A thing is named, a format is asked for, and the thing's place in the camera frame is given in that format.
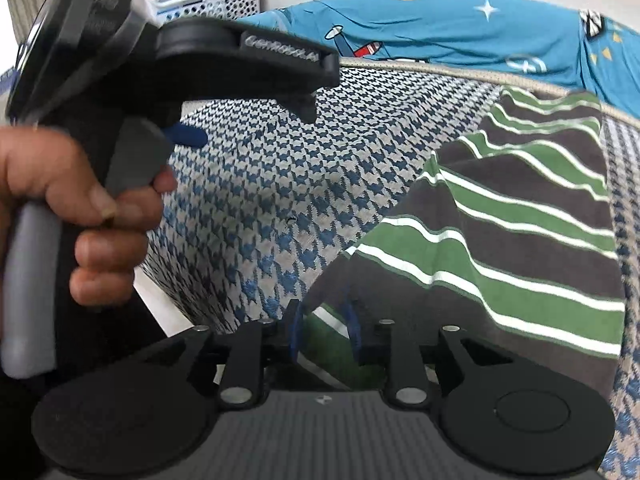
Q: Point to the person's left hand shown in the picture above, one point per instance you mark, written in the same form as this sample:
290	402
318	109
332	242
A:
50	170

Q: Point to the blue printed quilt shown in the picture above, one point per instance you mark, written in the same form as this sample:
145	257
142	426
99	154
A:
450	35

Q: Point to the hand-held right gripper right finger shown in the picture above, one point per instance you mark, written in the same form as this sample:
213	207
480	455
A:
355	332

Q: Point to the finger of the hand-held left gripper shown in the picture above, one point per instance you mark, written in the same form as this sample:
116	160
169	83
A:
300	105
187	136

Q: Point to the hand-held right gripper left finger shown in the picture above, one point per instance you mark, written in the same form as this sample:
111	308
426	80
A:
295	332

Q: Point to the green grey striped shirt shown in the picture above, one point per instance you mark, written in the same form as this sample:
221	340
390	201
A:
500	240

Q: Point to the houndstooth bed mat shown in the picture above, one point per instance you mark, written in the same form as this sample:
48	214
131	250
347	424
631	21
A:
275	185

